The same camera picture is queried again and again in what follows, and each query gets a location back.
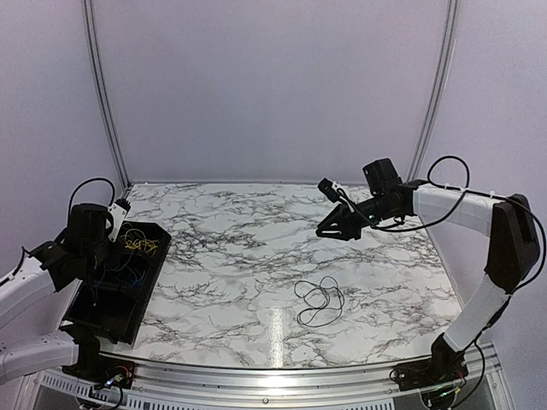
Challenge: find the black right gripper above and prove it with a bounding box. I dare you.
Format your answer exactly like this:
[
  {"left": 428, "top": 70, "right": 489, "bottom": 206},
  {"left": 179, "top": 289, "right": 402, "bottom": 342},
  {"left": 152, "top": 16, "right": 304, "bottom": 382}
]
[{"left": 315, "top": 195, "right": 398, "bottom": 242}]

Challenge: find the blue cable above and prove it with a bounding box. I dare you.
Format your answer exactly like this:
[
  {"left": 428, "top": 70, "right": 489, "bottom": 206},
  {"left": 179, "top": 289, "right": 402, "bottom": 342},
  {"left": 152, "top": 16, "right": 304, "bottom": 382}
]
[{"left": 87, "top": 251, "right": 150, "bottom": 300}]

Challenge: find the yellow cable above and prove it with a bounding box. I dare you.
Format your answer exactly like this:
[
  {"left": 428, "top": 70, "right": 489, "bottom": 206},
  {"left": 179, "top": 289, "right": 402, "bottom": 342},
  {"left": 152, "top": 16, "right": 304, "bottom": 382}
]
[{"left": 118, "top": 228, "right": 160, "bottom": 255}]

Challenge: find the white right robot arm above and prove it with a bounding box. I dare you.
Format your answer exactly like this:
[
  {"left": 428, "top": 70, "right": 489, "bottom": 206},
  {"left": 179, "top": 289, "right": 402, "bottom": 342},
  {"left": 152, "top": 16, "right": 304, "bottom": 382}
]
[{"left": 321, "top": 149, "right": 546, "bottom": 369}]

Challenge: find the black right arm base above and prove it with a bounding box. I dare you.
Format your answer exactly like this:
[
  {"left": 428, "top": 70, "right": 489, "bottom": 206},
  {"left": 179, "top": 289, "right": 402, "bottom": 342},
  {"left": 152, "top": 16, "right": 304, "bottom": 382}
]
[{"left": 389, "top": 335, "right": 468, "bottom": 391}]

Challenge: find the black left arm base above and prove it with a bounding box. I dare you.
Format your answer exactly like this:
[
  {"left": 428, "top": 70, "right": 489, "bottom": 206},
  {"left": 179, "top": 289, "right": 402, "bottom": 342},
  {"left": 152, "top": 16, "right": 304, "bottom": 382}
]
[{"left": 60, "top": 325, "right": 136, "bottom": 390}]

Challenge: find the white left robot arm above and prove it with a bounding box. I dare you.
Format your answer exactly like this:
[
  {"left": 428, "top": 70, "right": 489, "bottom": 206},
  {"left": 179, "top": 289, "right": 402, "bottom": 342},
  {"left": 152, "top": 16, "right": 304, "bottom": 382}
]
[{"left": 1, "top": 197, "right": 131, "bottom": 384}]

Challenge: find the black divided storage bin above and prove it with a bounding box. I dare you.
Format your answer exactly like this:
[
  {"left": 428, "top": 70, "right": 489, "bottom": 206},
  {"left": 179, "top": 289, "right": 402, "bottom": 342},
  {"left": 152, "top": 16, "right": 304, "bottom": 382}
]
[{"left": 64, "top": 221, "right": 172, "bottom": 344}]

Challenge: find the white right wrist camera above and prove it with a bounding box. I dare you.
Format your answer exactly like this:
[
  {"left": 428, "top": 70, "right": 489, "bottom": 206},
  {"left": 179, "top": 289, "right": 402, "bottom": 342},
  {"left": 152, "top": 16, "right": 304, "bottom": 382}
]
[{"left": 317, "top": 178, "right": 355, "bottom": 213}]

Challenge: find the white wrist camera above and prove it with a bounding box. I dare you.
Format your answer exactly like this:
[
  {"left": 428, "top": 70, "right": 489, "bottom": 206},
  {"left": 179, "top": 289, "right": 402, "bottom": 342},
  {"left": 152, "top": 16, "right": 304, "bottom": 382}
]
[
  {"left": 105, "top": 198, "right": 131, "bottom": 243},
  {"left": 317, "top": 178, "right": 355, "bottom": 213}
]

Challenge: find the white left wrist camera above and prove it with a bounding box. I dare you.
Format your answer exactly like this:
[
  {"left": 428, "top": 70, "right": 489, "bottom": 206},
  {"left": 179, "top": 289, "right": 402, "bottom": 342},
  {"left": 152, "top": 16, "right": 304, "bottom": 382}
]
[{"left": 105, "top": 198, "right": 131, "bottom": 243}]

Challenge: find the black cable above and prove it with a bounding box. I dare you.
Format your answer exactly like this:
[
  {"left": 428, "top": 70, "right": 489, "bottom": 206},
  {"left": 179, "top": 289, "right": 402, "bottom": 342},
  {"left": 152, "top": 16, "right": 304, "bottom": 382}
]
[{"left": 293, "top": 275, "right": 346, "bottom": 328}]

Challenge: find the aluminium front table rail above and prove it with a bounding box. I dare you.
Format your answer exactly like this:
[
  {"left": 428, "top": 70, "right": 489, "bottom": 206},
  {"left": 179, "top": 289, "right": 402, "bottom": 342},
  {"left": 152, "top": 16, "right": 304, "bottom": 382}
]
[{"left": 16, "top": 337, "right": 514, "bottom": 410}]

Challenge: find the grey corner frame post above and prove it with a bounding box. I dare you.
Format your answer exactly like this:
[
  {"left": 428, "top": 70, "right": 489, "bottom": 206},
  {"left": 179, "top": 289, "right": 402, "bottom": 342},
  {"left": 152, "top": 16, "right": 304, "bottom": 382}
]
[{"left": 406, "top": 0, "right": 460, "bottom": 180}]

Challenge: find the grey left frame post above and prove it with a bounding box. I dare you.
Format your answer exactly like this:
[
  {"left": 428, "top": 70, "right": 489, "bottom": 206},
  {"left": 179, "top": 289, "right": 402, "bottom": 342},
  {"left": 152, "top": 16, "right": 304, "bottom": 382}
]
[{"left": 81, "top": 0, "right": 132, "bottom": 190}]

